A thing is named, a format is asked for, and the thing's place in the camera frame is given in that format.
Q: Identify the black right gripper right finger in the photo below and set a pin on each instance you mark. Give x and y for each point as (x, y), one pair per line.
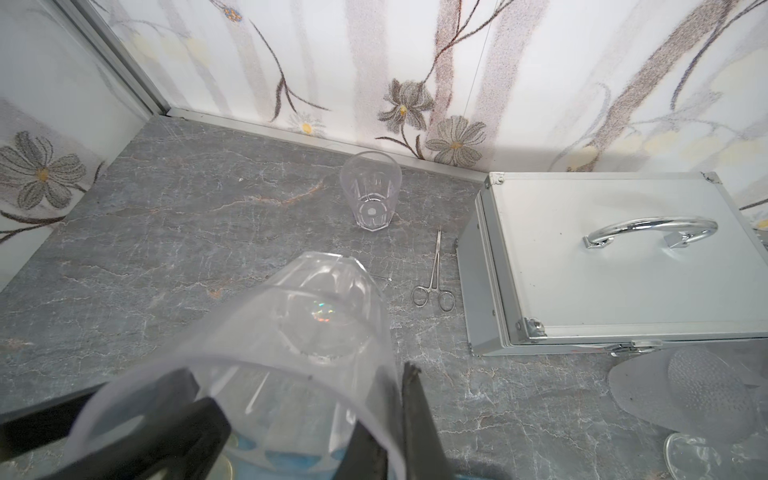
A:
(424, 454)

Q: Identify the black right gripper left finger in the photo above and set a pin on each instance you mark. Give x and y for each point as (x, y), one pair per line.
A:
(181, 440)

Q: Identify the clear faceted glass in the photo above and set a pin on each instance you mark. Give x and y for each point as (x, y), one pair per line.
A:
(295, 364)
(371, 183)

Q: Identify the yellow plastic cup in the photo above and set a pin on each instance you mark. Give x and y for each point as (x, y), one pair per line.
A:
(222, 469)

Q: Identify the teal plastic tray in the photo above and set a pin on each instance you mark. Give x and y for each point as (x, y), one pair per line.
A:
(248, 460)

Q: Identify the silver surgical forceps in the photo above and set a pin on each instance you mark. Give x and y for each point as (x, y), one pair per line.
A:
(421, 294)

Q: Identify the silver aluminium first aid case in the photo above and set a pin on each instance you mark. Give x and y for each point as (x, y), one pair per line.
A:
(563, 263)

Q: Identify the clear glass front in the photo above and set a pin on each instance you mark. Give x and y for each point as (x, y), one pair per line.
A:
(688, 457)

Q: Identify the frosted dotted clear cup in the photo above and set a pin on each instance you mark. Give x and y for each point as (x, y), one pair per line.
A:
(688, 390)

